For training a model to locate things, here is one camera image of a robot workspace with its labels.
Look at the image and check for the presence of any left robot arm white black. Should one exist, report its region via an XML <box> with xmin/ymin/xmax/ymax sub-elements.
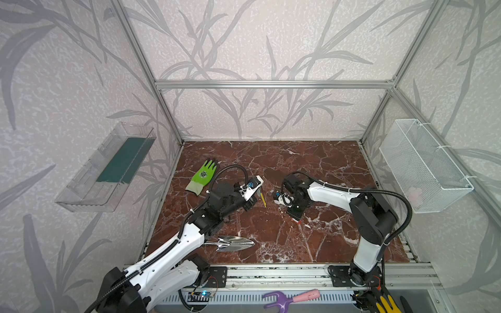
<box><xmin>87</xmin><ymin>164</ymin><xmax>264</xmax><ymax>312</ymax></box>

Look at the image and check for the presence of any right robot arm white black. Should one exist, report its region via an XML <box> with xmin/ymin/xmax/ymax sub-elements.
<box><xmin>273</xmin><ymin>171</ymin><xmax>413</xmax><ymax>287</ymax></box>

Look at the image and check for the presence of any silver garden trowel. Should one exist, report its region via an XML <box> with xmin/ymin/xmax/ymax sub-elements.
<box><xmin>203</xmin><ymin>236</ymin><xmax>255</xmax><ymax>252</ymax></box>

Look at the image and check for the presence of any green work glove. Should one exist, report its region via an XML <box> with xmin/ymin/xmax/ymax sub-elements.
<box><xmin>185</xmin><ymin>160</ymin><xmax>219</xmax><ymax>196</ymax></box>

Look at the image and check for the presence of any purple pink garden fork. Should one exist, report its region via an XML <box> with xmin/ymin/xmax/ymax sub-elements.
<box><xmin>262</xmin><ymin>290</ymin><xmax>320</xmax><ymax>313</ymax></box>

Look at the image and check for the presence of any small green circuit board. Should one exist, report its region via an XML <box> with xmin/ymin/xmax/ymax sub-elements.
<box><xmin>189</xmin><ymin>290</ymin><xmax>217</xmax><ymax>302</ymax></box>

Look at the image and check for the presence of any yellow black glove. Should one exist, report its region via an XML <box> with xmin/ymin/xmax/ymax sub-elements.
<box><xmin>365</xmin><ymin>286</ymin><xmax>413</xmax><ymax>313</ymax></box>

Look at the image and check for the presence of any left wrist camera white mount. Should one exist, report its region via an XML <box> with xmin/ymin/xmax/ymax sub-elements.
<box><xmin>240</xmin><ymin>176</ymin><xmax>264</xmax><ymax>201</ymax></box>

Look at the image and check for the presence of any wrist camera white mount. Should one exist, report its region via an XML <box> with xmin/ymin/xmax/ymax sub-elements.
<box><xmin>273</xmin><ymin>191</ymin><xmax>294</xmax><ymax>207</ymax></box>
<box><xmin>240</xmin><ymin>176</ymin><xmax>264</xmax><ymax>201</ymax></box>

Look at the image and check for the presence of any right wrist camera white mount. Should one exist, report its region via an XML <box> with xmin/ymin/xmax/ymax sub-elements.
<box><xmin>273</xmin><ymin>191</ymin><xmax>294</xmax><ymax>207</ymax></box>

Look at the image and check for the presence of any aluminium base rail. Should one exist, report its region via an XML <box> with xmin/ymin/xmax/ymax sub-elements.
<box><xmin>113</xmin><ymin>263</ymin><xmax>447</xmax><ymax>292</ymax></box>

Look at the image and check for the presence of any white wire basket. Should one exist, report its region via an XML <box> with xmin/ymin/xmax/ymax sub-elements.
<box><xmin>380</xmin><ymin>119</ymin><xmax>474</xmax><ymax>214</ymax></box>

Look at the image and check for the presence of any clear plastic wall tray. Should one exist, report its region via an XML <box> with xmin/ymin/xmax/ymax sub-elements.
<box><xmin>55</xmin><ymin>122</ymin><xmax>157</xmax><ymax>213</ymax></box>

